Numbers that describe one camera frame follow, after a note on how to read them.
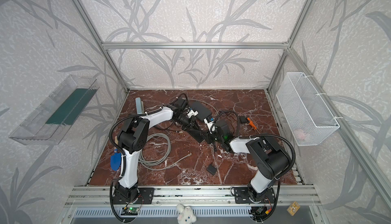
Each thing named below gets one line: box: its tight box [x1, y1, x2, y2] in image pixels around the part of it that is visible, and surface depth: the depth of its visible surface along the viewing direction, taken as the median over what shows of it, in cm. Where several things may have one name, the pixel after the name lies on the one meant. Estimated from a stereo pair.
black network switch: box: [182, 123, 209, 144], surface depth 93 cm
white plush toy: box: [176, 203, 197, 224], surface depth 67 cm
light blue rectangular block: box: [135, 96, 145, 115], surface depth 107 cm
